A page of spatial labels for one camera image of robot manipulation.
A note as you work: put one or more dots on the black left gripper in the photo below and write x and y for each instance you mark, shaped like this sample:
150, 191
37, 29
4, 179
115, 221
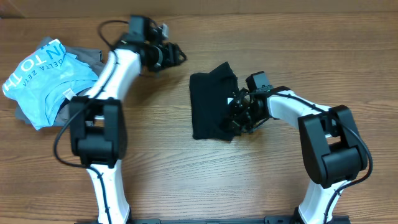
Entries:
172, 58

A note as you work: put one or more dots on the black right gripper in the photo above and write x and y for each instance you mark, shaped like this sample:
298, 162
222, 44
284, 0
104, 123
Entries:
236, 121

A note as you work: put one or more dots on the black t-shirt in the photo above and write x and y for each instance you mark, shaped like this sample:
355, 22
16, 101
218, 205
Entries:
209, 95

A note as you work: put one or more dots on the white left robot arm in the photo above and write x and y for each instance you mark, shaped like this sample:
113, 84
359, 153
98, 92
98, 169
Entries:
98, 134

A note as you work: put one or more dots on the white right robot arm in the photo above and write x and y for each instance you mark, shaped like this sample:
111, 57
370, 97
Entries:
333, 152

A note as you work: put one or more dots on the light blue printed t-shirt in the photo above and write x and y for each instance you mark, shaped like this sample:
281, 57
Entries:
45, 79

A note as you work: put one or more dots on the brown cardboard backboard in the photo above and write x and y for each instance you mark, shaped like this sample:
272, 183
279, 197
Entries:
113, 8

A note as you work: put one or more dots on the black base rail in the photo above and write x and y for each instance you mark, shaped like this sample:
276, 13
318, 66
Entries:
211, 220

